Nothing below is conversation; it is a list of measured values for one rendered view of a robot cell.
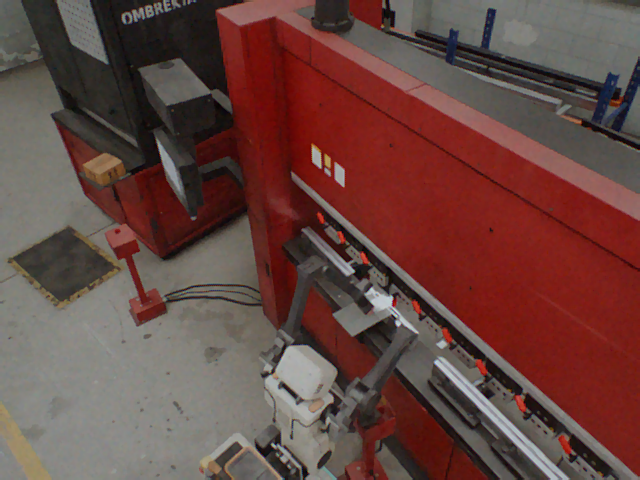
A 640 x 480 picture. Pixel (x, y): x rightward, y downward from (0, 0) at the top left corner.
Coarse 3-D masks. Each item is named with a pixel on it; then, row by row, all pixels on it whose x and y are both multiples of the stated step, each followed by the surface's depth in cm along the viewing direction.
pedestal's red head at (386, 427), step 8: (384, 408) 279; (384, 416) 280; (360, 424) 277; (384, 424) 268; (392, 424) 272; (360, 432) 275; (368, 432) 266; (376, 432) 269; (384, 432) 273; (392, 432) 277; (368, 440) 271; (376, 440) 275
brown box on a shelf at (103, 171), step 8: (96, 160) 394; (104, 160) 393; (112, 160) 393; (120, 160) 393; (88, 168) 388; (96, 168) 386; (104, 168) 386; (112, 168) 388; (120, 168) 394; (88, 176) 395; (96, 176) 386; (104, 176) 386; (112, 176) 391; (120, 176) 396; (128, 176) 398; (96, 184) 391; (104, 184) 388; (112, 184) 392
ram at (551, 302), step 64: (320, 128) 273; (384, 128) 226; (320, 192) 301; (384, 192) 246; (448, 192) 208; (512, 192) 181; (448, 256) 224; (512, 256) 192; (576, 256) 169; (448, 320) 243; (512, 320) 206; (576, 320) 179; (576, 384) 191
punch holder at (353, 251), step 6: (348, 234) 293; (348, 240) 295; (354, 240) 289; (354, 246) 292; (360, 246) 286; (366, 246) 287; (348, 252) 300; (354, 252) 294; (366, 252) 290; (354, 258) 297; (360, 258) 291; (360, 264) 294
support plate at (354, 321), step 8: (368, 296) 301; (352, 304) 297; (336, 312) 293; (344, 312) 293; (352, 312) 293; (360, 312) 293; (384, 312) 292; (336, 320) 290; (344, 320) 289; (352, 320) 289; (360, 320) 289; (368, 320) 289; (376, 320) 288; (344, 328) 286; (352, 328) 285; (360, 328) 285; (352, 336) 282
